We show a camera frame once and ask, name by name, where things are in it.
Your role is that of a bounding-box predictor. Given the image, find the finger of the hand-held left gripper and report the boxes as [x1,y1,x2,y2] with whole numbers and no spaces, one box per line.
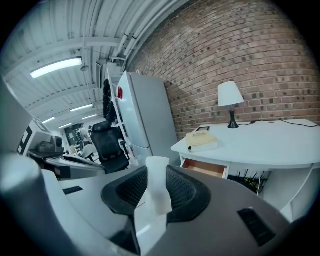
[28,149,107,180]

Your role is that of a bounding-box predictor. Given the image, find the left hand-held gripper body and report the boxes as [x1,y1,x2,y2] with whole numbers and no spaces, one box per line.
[16,117,63,157]

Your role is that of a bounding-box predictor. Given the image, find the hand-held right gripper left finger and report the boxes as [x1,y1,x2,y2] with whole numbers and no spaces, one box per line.
[41,165,150,256]

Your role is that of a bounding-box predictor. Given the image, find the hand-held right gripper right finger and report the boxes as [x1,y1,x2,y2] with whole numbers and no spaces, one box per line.
[142,165,291,256]

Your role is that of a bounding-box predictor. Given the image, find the white wooden drawer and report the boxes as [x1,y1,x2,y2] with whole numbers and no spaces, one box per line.
[179,158,231,180]

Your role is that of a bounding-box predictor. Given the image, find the white cloth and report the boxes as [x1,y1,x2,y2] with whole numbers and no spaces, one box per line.
[145,156,173,217]

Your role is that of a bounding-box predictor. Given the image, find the white plastic chair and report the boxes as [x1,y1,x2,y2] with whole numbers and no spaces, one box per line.
[81,144,99,163]

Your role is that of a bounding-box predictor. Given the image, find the black mesh office chair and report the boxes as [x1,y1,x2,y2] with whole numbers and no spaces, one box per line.
[90,121,131,175]

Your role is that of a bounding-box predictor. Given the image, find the black router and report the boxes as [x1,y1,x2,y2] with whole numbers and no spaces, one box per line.
[227,169,266,195]

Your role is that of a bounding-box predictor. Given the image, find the white rack of black items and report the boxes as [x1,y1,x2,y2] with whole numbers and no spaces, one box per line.
[102,63,138,166]

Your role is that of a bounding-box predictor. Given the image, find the white ceiling air vent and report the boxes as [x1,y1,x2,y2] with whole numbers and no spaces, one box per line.
[95,59,108,88]

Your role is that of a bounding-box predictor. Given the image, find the grey refrigerator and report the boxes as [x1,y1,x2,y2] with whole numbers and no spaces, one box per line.
[116,71,180,167]

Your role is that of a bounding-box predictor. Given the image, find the cream hardcover book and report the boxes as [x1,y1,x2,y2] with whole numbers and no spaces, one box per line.
[185,131,225,153]

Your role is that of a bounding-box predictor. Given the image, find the white desk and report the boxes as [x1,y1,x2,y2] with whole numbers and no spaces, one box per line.
[170,119,320,224]

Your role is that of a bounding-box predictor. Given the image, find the white shade table lamp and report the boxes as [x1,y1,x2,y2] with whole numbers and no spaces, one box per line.
[217,81,245,129]

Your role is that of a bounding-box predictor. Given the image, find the black lamp cable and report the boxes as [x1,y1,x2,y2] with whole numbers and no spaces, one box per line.
[237,119,320,128]

